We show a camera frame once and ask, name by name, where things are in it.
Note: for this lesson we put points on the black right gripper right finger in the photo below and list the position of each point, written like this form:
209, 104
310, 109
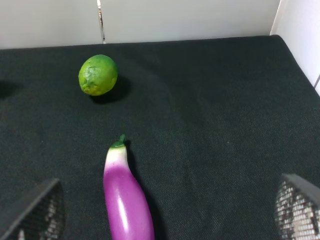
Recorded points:
297, 209

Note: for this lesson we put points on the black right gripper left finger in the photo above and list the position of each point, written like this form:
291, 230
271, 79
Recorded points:
38, 215

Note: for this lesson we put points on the purple eggplant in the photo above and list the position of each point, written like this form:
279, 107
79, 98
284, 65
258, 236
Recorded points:
128, 212

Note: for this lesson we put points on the green lime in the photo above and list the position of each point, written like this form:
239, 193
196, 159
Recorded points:
98, 75

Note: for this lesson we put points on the black fabric mat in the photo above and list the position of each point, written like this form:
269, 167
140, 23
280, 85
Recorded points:
210, 126

